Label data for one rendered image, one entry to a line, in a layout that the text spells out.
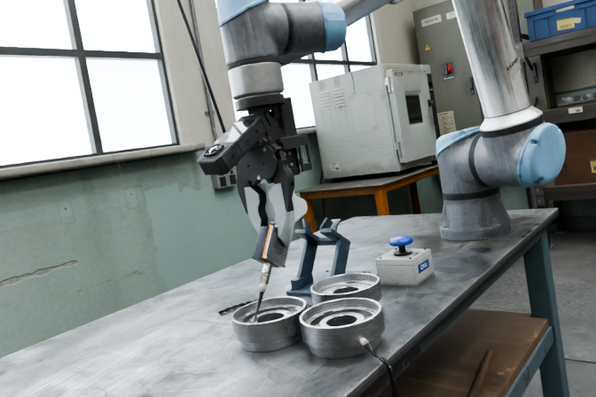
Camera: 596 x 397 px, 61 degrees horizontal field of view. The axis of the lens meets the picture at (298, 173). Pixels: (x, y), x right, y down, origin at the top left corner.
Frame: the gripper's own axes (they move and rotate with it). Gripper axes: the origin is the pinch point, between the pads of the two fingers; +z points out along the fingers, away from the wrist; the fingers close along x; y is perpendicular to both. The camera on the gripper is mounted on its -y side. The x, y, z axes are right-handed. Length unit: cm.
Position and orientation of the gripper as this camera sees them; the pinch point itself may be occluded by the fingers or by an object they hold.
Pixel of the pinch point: (273, 238)
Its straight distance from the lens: 72.8
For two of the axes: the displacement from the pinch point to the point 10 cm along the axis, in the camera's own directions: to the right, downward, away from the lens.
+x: -7.8, 0.9, 6.2
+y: 6.1, -1.5, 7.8
